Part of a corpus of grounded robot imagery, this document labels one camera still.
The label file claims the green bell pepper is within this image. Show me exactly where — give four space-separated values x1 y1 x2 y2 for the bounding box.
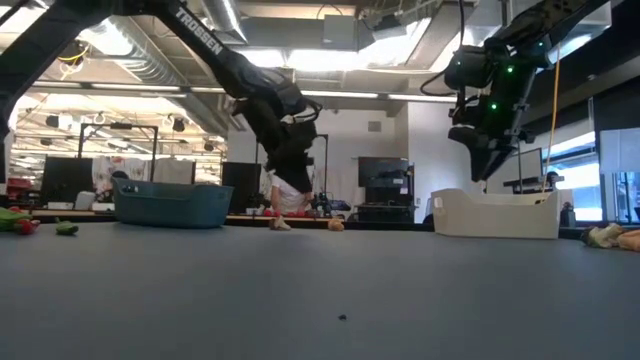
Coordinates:
0 208 33 234

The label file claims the red box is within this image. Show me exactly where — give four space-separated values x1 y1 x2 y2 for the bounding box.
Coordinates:
5 177 35 202

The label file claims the black monitor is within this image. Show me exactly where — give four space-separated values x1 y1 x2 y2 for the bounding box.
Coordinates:
39 156 95 205
220 161 263 215

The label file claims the ceiling strip light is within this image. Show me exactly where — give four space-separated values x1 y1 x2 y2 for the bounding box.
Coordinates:
385 91 459 105

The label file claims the white plastic basket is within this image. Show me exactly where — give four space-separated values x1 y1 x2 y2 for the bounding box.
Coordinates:
430 187 562 240

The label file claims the green chili pepper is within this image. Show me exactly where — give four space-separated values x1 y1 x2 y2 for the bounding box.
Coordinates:
54 218 81 238

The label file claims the wooden work table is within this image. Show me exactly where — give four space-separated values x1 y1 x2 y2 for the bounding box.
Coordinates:
29 209 351 225

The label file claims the white container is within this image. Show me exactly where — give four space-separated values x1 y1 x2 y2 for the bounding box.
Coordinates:
73 190 97 212

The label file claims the patterned white cloth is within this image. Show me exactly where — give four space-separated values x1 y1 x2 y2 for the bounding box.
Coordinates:
92 156 197 200

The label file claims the blue plastic basket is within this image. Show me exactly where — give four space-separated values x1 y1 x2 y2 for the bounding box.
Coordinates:
110 178 235 230

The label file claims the large silver ceiling duct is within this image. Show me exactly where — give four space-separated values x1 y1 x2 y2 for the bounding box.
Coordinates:
79 14 226 136

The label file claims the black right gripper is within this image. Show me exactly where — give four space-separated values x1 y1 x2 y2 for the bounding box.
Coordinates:
444 42 539 182

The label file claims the white ceiling air unit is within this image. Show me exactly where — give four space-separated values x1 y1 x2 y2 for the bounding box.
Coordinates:
463 0 613 82

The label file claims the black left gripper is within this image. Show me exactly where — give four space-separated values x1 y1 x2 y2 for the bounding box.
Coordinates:
234 94 321 195

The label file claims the white screen monitor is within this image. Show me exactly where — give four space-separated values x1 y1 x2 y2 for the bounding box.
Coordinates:
494 146 545 195

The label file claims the small black robot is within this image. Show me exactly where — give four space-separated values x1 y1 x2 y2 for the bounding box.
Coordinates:
312 191 353 219

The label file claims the black equipment cart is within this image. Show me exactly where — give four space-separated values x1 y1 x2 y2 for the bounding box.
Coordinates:
356 155 416 224

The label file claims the red toy produce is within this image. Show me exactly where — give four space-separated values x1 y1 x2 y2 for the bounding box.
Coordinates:
262 208 307 219

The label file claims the pale white mushroom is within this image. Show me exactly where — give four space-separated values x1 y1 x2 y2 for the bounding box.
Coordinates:
580 222 625 249

